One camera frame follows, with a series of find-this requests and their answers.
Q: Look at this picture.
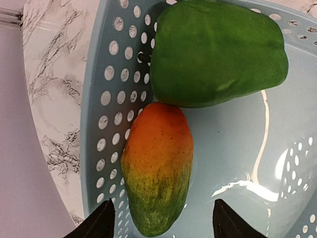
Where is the green orange mango toy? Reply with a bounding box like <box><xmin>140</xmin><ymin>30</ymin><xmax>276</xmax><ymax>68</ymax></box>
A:
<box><xmin>121</xmin><ymin>102</ymin><xmax>194</xmax><ymax>237</ymax></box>

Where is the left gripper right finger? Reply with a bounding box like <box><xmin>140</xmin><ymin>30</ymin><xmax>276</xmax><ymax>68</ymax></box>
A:
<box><xmin>213</xmin><ymin>199</ymin><xmax>263</xmax><ymax>238</ymax></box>

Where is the green bell pepper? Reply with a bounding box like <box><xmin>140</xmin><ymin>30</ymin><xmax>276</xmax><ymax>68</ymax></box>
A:
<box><xmin>138</xmin><ymin>0</ymin><xmax>289</xmax><ymax>108</ymax></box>

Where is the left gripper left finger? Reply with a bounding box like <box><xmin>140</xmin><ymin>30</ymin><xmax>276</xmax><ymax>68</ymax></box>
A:
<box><xmin>64</xmin><ymin>199</ymin><xmax>115</xmax><ymax>238</ymax></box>

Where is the grey perforated plastic basket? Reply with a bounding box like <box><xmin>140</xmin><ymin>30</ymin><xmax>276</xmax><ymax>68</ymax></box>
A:
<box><xmin>80</xmin><ymin>0</ymin><xmax>317</xmax><ymax>238</ymax></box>

